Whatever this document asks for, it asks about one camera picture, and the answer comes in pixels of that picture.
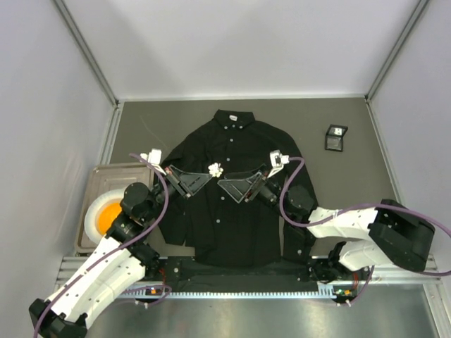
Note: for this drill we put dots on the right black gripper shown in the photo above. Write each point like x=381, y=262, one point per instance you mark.
x=256, y=186

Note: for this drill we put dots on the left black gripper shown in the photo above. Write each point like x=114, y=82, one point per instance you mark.
x=177, y=182

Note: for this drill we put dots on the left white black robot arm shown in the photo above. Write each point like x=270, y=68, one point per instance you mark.
x=121, y=258

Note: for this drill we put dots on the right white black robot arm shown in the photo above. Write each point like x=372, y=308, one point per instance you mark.
x=368, y=234

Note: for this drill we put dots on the black button-up shirt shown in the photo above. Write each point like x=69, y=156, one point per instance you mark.
x=222, y=232

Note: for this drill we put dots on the grey metal tray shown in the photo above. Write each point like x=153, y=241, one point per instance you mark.
x=102, y=179

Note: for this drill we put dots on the white bowl orange inside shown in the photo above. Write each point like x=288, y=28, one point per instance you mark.
x=101, y=213

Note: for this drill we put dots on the small black open box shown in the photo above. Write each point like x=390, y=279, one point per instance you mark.
x=334, y=137

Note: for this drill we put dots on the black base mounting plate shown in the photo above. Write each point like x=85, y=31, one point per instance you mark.
x=184, y=274

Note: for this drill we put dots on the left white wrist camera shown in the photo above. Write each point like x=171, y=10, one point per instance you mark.
x=153, y=160

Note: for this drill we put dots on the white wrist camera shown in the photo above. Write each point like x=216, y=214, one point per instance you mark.
x=278, y=161
x=153, y=160

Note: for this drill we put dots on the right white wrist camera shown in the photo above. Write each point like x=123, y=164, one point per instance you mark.
x=278, y=161

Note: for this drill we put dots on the grey slotted cable duct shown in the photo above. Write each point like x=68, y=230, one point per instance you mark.
x=321, y=291

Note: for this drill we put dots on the aluminium frame rail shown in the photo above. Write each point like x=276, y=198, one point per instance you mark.
x=383, y=274

